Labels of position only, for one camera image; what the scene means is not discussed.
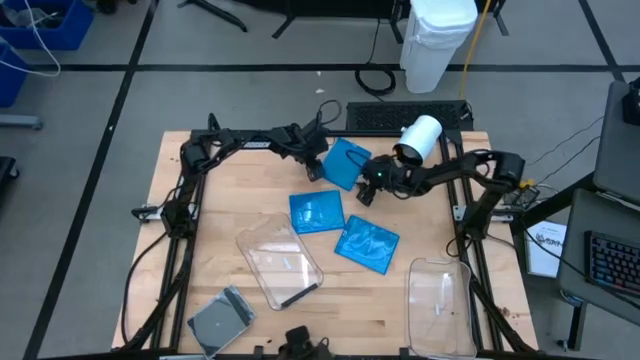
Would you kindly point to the black floor stand base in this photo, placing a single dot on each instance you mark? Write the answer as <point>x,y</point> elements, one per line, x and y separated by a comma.
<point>7,175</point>

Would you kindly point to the black strip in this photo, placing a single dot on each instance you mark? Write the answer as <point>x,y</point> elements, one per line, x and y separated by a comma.
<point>300,295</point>

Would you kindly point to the white trash bin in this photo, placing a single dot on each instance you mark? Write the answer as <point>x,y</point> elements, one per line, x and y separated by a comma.
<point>435,45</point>

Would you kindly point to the clear plastic bin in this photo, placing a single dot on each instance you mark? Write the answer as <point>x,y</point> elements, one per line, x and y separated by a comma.
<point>280,260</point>
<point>440,310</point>

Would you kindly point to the black keyboard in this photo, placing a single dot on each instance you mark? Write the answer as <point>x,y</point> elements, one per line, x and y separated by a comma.
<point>612,262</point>

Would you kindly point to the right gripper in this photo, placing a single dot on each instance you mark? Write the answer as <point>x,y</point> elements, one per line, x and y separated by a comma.
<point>382,175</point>

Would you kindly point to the black device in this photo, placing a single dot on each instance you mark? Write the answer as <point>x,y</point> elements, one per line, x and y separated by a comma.
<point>632,105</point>

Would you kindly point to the white printed paper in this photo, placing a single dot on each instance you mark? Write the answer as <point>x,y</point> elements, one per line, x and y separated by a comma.
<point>545,260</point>

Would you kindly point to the silver mounting plate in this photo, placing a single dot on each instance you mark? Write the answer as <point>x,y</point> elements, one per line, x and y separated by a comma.
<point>457,212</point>
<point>152,212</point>

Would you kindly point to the blue storage bin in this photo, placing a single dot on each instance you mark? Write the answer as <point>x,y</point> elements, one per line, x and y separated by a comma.
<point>70,30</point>
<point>10,80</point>

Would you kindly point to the white camera cylinder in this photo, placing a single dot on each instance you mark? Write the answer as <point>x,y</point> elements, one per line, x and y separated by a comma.
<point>422,135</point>

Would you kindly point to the black perforated box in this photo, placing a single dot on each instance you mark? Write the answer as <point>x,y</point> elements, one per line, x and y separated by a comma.
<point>380,116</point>

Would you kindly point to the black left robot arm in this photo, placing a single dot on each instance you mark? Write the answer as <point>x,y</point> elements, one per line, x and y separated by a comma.
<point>192,155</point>

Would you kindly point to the black aluminium frame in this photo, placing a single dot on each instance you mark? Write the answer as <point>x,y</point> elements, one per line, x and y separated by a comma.
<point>365,133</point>

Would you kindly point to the grey side table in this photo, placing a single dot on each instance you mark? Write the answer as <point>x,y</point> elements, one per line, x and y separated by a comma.
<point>615,150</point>
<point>575,225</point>

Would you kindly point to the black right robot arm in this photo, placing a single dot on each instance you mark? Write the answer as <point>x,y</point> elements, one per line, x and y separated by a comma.
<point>505,167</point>

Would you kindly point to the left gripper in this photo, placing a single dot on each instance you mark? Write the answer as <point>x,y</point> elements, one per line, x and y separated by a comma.
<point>312,150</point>

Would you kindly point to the blue jewel case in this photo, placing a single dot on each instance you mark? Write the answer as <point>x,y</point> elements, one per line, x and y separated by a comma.
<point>342,165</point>
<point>367,245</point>
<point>317,212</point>

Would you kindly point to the grey metal bar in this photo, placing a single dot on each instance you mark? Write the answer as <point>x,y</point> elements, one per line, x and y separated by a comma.
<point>20,121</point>

